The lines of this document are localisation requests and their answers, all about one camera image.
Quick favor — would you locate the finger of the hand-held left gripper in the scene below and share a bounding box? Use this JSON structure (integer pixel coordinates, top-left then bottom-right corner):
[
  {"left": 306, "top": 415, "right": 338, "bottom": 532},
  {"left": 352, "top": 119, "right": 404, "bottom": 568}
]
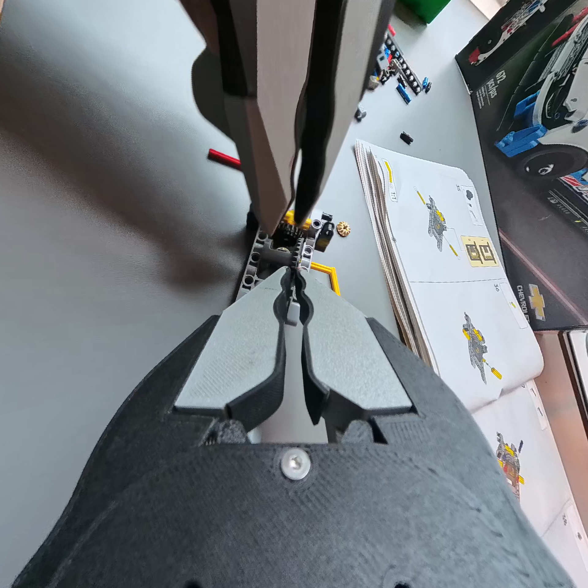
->
[
  {"left": 293, "top": 0, "right": 383, "bottom": 224},
  {"left": 224, "top": 0, "right": 318, "bottom": 236}
]

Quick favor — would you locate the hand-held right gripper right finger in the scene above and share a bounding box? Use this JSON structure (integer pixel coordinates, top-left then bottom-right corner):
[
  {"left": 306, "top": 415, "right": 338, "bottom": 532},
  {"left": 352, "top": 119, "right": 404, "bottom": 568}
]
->
[{"left": 299, "top": 269, "right": 413, "bottom": 433}]

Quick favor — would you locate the red lego axle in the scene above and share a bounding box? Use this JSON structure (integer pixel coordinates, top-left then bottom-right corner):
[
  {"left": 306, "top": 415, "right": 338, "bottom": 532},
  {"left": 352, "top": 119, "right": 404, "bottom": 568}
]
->
[{"left": 208, "top": 148, "right": 243, "bottom": 169}]

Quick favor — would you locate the grey lego frame assembly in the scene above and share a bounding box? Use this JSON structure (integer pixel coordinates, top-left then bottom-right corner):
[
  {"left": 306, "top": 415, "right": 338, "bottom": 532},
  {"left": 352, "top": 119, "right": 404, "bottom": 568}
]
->
[{"left": 236, "top": 209, "right": 335, "bottom": 327}]

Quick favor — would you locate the lego instruction booklet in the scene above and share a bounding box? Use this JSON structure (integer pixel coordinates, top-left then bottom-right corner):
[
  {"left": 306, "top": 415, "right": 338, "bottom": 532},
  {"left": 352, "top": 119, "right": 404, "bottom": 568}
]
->
[{"left": 354, "top": 139, "right": 588, "bottom": 552}]

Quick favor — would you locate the white dark-edged board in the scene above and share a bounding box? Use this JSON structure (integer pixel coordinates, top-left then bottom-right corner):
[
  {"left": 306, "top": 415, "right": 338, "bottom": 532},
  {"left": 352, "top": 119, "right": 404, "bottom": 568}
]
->
[{"left": 558, "top": 328, "right": 588, "bottom": 437}]

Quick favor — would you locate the green plastic bin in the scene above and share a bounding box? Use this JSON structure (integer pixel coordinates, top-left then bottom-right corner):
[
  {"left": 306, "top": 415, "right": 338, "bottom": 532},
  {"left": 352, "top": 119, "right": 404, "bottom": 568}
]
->
[{"left": 397, "top": 0, "right": 453, "bottom": 25}]

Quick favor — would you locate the black lego set box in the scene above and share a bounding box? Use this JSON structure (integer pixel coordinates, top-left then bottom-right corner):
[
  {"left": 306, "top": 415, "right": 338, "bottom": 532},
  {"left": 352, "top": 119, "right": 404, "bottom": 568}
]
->
[{"left": 455, "top": 0, "right": 588, "bottom": 332}]

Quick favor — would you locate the pile of loose lego pieces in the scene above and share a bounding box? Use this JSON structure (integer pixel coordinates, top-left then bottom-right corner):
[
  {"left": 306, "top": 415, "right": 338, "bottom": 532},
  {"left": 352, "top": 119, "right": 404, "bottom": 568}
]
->
[{"left": 367, "top": 25, "right": 433, "bottom": 105}]

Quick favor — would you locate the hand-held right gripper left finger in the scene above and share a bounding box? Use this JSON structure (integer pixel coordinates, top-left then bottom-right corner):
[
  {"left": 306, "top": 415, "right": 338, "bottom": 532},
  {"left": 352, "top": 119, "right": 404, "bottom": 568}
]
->
[{"left": 174, "top": 268, "right": 292, "bottom": 431}]

